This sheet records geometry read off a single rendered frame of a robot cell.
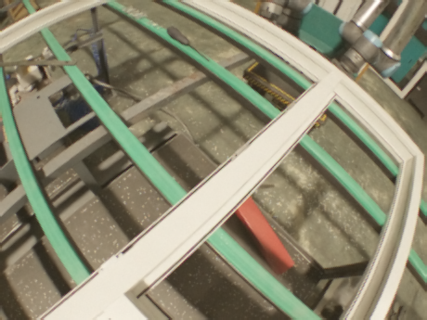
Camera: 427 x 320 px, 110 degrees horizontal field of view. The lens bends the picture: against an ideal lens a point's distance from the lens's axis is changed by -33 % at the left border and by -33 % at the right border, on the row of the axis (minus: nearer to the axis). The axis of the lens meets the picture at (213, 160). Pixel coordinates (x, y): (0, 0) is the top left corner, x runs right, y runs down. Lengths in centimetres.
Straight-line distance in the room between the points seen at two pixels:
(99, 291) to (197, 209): 19
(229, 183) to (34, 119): 52
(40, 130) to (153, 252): 42
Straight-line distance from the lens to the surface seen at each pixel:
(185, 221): 34
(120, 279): 34
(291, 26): 150
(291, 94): 164
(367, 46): 99
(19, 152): 59
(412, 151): 87
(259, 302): 73
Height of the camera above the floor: 126
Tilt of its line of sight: 59 degrees down
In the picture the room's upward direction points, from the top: 20 degrees clockwise
